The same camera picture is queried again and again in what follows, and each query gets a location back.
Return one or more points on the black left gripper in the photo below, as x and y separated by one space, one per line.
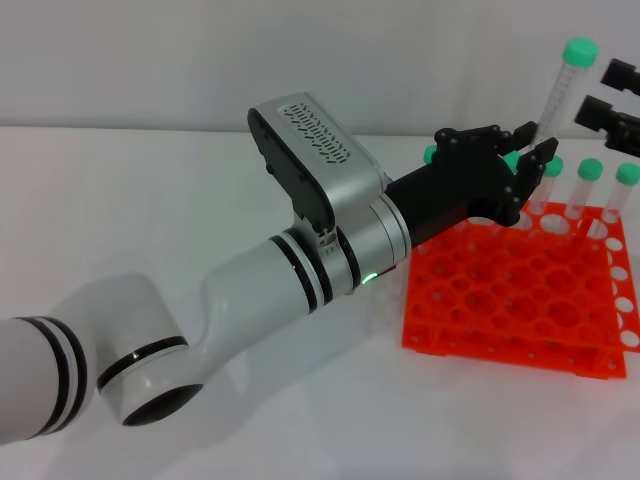
460 185

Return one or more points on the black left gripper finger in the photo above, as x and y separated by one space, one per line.
620 127
625 75

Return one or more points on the green capped clear test tube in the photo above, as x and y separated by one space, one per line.
428 154
554 167
627 173
590 169
580 51
511 161

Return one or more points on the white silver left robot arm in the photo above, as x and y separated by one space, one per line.
250 280

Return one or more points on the orange test tube rack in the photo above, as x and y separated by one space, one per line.
515 300

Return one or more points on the silver black wrist camera housing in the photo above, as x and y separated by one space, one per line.
320 150

